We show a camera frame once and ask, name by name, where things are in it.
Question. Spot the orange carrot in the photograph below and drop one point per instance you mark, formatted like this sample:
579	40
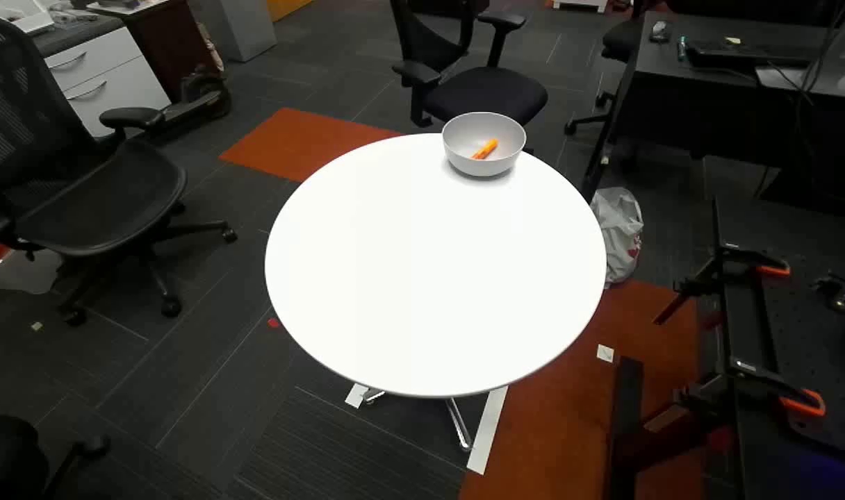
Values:
484	149

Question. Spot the grey round bowl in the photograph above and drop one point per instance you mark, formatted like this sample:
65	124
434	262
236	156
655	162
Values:
461	141

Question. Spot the black padded office chair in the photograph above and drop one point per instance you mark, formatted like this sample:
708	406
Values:
483	94

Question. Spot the white metal table base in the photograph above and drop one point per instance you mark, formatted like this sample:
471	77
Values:
484	434

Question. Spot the white plastic bag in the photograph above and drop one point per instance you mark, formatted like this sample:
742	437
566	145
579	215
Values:
618	231

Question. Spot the small white floor paper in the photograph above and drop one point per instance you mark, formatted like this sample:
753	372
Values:
607	355

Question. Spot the black electric scooter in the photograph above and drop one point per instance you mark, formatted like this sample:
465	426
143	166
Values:
202	94

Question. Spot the black swivel office chair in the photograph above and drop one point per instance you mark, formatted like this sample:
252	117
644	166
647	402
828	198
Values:
622	42

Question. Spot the grey metal cabinet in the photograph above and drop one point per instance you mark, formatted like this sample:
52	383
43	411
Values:
239	29

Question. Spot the grey computer mouse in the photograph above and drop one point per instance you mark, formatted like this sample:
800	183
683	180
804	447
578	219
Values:
660	33

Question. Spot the black mesh office chair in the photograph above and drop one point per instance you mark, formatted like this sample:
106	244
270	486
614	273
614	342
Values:
100	198

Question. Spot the black office desk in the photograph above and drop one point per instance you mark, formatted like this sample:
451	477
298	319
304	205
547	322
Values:
718	101

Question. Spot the dark brown wooden cabinet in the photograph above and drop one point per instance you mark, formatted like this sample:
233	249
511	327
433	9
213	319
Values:
169	38

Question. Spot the white drawer cabinet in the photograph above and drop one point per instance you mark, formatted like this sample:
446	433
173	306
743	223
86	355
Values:
106	74

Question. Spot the black laptop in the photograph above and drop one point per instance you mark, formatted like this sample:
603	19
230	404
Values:
747	52

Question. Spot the white plastic floor object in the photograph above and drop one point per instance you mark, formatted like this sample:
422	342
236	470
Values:
15	273

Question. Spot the small black bench device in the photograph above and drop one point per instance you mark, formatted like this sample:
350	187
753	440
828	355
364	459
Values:
840	297

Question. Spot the white papers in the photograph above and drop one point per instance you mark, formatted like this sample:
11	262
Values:
11	15

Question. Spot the black upright post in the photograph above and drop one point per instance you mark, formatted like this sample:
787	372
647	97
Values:
626	417

